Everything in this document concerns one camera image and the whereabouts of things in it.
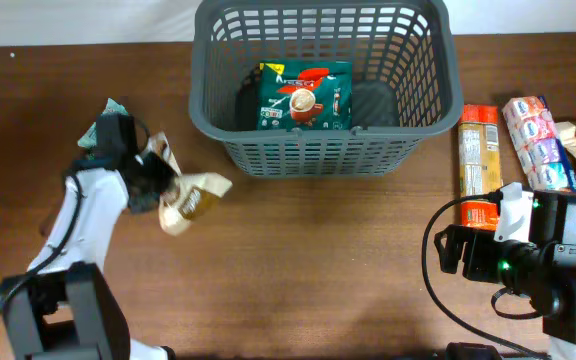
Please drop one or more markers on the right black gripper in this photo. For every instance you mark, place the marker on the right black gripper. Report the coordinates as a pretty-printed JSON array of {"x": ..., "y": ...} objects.
[{"x": 477, "y": 239}]

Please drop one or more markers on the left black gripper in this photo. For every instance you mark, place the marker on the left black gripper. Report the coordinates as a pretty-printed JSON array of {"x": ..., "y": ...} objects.
[{"x": 144, "y": 202}]

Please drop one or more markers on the beige brown bread bag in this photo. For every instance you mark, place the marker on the beige brown bread bag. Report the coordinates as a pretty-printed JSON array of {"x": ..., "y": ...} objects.
[{"x": 187, "y": 196}]

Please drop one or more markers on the teal wet wipes pack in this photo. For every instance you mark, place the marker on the teal wet wipes pack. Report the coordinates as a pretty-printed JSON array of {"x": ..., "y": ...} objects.
[{"x": 89, "y": 139}]

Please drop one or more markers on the orange spaghetti package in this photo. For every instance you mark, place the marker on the orange spaghetti package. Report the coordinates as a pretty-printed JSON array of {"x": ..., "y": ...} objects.
[{"x": 479, "y": 165}]

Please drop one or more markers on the green Nescafe coffee bag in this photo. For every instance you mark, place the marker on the green Nescafe coffee bag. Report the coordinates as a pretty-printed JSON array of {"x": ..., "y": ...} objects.
[{"x": 305, "y": 95}]

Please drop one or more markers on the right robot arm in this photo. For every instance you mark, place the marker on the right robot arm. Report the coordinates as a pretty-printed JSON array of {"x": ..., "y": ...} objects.
[{"x": 542, "y": 269}]

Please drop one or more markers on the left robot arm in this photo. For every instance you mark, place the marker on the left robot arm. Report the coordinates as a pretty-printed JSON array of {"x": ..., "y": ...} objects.
[{"x": 61, "y": 307}]

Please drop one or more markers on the Kleenex tissue multipack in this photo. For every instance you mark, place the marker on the Kleenex tissue multipack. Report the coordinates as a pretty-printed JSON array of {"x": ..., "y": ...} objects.
[{"x": 537, "y": 144}]

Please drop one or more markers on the grey plastic basket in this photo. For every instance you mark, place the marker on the grey plastic basket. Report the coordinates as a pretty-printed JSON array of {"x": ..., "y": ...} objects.
[{"x": 405, "y": 81}]

